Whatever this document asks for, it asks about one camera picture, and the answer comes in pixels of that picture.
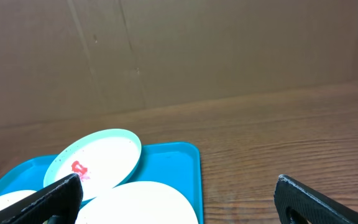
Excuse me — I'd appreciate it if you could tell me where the green rimmed plate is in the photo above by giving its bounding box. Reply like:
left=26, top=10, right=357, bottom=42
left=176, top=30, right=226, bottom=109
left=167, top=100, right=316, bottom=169
left=0, top=190, right=35, bottom=211

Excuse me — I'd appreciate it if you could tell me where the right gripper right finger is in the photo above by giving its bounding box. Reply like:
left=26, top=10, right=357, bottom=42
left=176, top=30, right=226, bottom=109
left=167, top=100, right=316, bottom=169
left=273, top=174, right=358, bottom=224

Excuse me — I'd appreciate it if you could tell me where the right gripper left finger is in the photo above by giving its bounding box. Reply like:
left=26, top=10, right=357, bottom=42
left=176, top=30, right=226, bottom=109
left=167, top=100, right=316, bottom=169
left=0, top=174, right=83, bottom=224

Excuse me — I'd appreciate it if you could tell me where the white plate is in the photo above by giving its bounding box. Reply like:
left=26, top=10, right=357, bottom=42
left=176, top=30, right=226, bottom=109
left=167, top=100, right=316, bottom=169
left=75, top=181, right=198, bottom=224

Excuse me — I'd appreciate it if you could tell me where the light blue rimmed plate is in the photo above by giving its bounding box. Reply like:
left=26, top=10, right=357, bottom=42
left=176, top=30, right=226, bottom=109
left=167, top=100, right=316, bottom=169
left=43, top=129, right=142, bottom=203

